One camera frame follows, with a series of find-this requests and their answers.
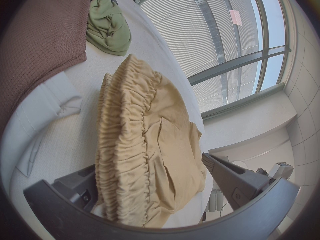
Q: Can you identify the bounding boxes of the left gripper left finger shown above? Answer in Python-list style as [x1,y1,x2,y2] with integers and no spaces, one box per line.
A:
[51,164,97,211]

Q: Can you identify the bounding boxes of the white garment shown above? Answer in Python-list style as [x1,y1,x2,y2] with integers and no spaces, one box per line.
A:
[5,71,83,177]

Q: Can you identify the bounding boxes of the bed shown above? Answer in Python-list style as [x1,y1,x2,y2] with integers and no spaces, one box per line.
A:
[5,0,209,229]

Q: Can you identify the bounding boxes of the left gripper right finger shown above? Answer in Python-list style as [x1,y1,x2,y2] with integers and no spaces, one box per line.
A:
[201,152,270,212]

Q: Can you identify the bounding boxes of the green garment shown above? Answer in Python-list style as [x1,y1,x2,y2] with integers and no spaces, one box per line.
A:
[86,0,132,57]

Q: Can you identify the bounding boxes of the tan trousers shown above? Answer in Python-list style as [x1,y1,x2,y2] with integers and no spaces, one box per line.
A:
[94,54,208,228]

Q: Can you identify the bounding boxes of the dark brown garment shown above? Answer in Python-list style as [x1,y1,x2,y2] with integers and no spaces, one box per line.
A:
[0,0,91,134]

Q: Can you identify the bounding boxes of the window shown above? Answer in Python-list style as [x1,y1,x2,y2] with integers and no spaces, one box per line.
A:
[139,0,292,119]

